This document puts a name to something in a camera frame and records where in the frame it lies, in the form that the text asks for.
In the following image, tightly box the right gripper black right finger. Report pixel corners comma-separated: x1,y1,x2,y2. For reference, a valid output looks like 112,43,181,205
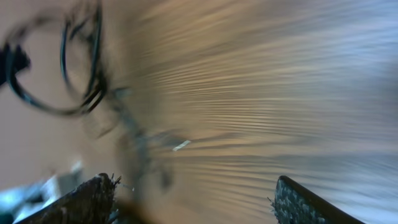
271,175,364,224

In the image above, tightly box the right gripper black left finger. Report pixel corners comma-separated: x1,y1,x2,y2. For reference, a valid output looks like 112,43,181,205
17,173,121,224

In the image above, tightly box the thick black cable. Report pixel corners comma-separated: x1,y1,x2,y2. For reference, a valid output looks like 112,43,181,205
0,2,108,118

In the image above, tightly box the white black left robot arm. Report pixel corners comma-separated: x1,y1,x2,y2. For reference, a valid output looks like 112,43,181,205
1,161,83,223

